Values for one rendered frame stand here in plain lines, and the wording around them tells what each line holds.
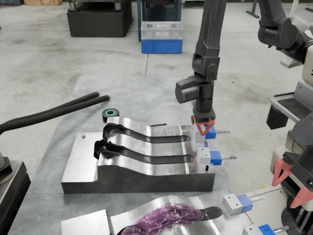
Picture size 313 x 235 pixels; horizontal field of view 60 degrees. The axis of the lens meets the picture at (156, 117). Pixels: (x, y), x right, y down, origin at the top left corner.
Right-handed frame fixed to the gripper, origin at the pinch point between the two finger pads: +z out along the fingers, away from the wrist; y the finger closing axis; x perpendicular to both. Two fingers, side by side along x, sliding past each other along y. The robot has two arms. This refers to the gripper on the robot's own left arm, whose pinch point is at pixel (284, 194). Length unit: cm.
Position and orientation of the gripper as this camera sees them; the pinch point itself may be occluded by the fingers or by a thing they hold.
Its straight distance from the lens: 76.6
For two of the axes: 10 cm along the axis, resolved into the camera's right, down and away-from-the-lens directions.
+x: 8.5, 2.0, 4.8
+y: 3.1, 5.4, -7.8
